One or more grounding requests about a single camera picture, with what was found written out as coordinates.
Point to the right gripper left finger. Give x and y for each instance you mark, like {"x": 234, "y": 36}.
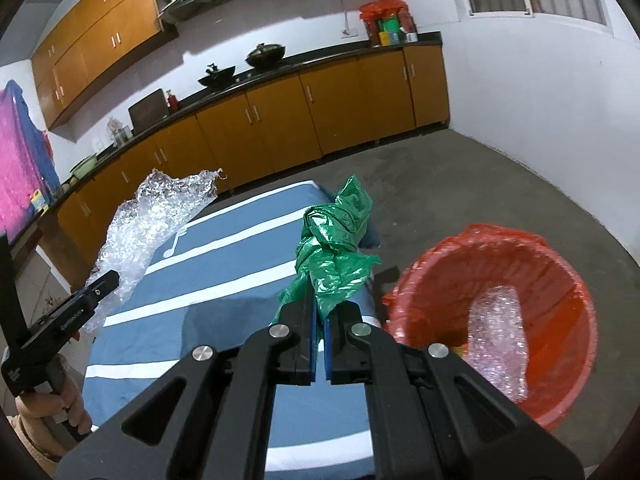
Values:
{"x": 209, "y": 416}

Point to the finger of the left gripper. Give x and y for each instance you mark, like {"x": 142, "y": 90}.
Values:
{"x": 91, "y": 295}

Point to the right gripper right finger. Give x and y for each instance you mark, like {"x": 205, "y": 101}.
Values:
{"x": 432, "y": 416}

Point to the clear bubble wrap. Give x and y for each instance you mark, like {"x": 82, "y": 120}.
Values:
{"x": 161, "y": 206}

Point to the green plastic bag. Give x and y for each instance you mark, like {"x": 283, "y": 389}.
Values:
{"x": 328, "y": 256}

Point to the red lined trash bin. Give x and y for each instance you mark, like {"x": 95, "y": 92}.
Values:
{"x": 511, "y": 306}

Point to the upper kitchen cabinets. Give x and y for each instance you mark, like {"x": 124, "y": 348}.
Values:
{"x": 90, "y": 45}

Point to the kitchen cabinets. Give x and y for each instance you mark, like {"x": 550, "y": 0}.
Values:
{"x": 90, "y": 45}
{"x": 318, "y": 104}

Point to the lower kitchen cabinets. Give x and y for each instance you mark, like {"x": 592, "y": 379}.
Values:
{"x": 318, "y": 104}

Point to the left hand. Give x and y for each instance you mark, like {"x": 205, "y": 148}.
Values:
{"x": 56, "y": 400}

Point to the green basin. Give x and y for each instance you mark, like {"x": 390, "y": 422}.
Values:
{"x": 84, "y": 167}

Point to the blue white striped tablecloth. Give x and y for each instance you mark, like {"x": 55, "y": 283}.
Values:
{"x": 217, "y": 283}

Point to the pink blue curtain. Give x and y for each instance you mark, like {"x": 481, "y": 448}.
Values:
{"x": 29, "y": 183}

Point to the clear jar on counter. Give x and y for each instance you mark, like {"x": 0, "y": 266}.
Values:
{"x": 120, "y": 132}

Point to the dark cutting board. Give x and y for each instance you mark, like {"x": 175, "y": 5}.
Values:
{"x": 148, "y": 112}

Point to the red bottle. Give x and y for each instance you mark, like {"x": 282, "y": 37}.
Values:
{"x": 172, "y": 101}

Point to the black lidded wok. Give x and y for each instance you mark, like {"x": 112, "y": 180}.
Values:
{"x": 266, "y": 56}

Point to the red bag with groceries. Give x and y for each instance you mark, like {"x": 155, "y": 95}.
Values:
{"x": 388, "y": 22}

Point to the black wok with handle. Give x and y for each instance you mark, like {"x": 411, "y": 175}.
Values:
{"x": 217, "y": 78}

